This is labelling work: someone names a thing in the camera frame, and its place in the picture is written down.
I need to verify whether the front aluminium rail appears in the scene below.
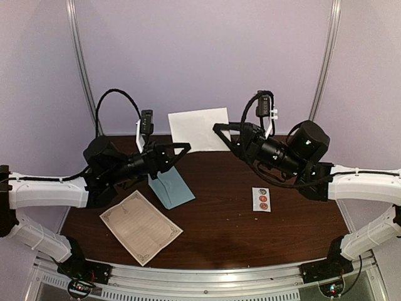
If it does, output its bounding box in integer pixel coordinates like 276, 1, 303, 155
23, 251, 390, 300

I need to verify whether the right aluminium frame post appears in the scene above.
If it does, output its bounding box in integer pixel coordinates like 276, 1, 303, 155
309, 0, 341, 121

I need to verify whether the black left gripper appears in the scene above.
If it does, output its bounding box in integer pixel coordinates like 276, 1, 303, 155
106, 140, 190, 186

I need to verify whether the sticker sheet with three seals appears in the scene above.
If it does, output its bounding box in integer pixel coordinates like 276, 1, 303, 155
252, 187, 271, 212

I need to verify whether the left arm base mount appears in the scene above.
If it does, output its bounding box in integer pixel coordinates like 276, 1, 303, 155
54, 260, 112, 300

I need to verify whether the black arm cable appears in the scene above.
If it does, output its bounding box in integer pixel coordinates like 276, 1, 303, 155
239, 90, 333, 189
9, 88, 142, 184

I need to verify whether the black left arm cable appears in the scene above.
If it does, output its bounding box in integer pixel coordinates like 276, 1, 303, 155
9, 88, 142, 184

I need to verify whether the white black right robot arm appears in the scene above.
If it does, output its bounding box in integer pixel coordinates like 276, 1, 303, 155
213, 120, 400, 277

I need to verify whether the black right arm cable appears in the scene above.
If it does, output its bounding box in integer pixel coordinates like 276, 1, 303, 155
239, 90, 333, 189

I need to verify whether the aluminium frame post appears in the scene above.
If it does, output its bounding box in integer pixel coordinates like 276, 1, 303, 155
309, 0, 341, 121
66, 0, 103, 134

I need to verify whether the beige ornate letter paper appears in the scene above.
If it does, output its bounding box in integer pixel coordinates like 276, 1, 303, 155
168, 107, 229, 153

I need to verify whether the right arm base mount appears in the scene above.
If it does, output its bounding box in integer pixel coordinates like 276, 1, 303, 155
300, 259, 353, 298

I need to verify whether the light blue envelope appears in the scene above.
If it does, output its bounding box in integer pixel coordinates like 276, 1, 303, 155
148, 167, 195, 209

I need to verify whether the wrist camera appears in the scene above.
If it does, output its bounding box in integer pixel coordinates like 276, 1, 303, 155
135, 109, 154, 153
255, 90, 280, 139

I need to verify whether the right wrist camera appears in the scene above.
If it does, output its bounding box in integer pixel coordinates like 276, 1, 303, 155
255, 90, 280, 139

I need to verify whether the left aluminium frame post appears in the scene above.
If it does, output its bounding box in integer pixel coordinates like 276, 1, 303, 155
66, 0, 103, 134

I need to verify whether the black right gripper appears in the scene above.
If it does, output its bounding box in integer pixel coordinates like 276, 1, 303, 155
212, 122, 305, 177

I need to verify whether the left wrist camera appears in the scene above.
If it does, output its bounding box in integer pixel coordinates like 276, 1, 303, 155
135, 109, 154, 153

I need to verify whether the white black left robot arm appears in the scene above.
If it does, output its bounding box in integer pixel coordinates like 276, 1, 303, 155
1, 135, 190, 278

